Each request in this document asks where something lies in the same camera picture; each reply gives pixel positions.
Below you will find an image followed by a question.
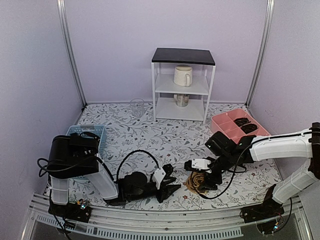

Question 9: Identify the clear glass cup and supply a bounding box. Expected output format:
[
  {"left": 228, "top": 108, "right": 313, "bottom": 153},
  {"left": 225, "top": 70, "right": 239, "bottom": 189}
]
[{"left": 130, "top": 98, "right": 145, "bottom": 118}]

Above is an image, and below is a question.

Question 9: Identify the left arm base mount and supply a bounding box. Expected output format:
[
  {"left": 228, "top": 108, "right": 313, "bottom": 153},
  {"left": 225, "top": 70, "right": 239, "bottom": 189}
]
[{"left": 48, "top": 199, "right": 92, "bottom": 223}]

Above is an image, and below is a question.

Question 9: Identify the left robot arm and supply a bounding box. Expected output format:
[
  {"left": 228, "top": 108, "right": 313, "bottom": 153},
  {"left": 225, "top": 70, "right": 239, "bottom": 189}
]
[{"left": 37, "top": 131, "right": 181, "bottom": 217}]

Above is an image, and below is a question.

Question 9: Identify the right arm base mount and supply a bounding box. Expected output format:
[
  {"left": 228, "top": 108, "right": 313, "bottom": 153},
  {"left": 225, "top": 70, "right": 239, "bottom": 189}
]
[{"left": 239, "top": 184, "right": 285, "bottom": 223}]

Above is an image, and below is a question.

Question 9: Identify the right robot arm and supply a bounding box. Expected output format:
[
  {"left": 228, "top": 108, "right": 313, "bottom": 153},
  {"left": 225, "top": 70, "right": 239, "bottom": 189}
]
[{"left": 184, "top": 122, "right": 320, "bottom": 218}]

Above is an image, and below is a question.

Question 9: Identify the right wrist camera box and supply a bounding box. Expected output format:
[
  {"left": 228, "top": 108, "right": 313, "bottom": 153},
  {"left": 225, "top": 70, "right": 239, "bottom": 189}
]
[{"left": 184, "top": 158, "right": 211, "bottom": 172}]

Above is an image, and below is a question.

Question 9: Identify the blue plastic basket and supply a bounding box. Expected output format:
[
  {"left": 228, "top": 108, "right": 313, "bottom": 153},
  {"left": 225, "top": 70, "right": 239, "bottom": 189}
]
[{"left": 66, "top": 124, "right": 108, "bottom": 181}]

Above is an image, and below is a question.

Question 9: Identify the cream ceramic mug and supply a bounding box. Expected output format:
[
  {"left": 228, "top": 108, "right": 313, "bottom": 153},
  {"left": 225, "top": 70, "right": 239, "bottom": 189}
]
[{"left": 173, "top": 65, "right": 193, "bottom": 87}]

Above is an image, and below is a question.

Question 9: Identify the pink divided organizer tray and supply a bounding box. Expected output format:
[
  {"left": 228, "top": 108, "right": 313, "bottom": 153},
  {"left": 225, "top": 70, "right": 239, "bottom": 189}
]
[{"left": 210, "top": 108, "right": 270, "bottom": 144}]

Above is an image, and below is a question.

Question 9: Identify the floral table mat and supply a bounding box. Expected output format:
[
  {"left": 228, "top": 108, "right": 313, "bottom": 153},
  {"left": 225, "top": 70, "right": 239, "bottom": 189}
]
[{"left": 75, "top": 103, "right": 281, "bottom": 212}]

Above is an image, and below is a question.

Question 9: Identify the yellow beetle-print tie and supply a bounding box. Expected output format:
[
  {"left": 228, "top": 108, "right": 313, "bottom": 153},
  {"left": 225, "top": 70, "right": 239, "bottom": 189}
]
[{"left": 184, "top": 172, "right": 208, "bottom": 194}]

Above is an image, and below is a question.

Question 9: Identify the white shelf with black top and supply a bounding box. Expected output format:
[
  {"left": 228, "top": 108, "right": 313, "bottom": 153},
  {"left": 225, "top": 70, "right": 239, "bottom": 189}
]
[{"left": 151, "top": 47, "right": 216, "bottom": 123}]

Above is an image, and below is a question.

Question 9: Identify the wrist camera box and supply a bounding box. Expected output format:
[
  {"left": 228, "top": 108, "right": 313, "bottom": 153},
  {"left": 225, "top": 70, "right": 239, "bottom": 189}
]
[
  {"left": 151, "top": 167, "right": 166, "bottom": 190},
  {"left": 184, "top": 158, "right": 211, "bottom": 172}
]

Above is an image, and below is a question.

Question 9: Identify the aluminium frame post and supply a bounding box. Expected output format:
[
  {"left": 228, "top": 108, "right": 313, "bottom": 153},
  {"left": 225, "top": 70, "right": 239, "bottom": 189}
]
[
  {"left": 56, "top": 0, "right": 88, "bottom": 108},
  {"left": 245, "top": 0, "right": 275, "bottom": 109}
]

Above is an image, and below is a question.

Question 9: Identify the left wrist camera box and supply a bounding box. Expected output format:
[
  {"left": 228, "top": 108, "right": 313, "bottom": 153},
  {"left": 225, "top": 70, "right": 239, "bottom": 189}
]
[{"left": 151, "top": 167, "right": 166, "bottom": 190}]

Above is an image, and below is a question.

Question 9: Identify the front aluminium rail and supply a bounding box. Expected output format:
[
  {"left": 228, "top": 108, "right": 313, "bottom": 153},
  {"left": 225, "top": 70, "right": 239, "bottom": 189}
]
[{"left": 21, "top": 192, "right": 313, "bottom": 240}]

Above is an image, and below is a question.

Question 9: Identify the left aluminium frame post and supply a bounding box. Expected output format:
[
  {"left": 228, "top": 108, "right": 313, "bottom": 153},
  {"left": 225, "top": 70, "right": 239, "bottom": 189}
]
[{"left": 56, "top": 0, "right": 88, "bottom": 108}]

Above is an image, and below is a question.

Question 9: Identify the right aluminium frame post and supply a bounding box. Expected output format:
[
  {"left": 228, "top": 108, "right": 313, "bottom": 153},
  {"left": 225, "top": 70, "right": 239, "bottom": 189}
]
[{"left": 245, "top": 0, "right": 275, "bottom": 109}]

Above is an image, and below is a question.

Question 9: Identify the rolled black tie in tray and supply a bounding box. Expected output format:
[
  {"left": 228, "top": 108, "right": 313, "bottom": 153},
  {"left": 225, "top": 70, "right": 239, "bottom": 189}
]
[{"left": 240, "top": 123, "right": 258, "bottom": 135}]

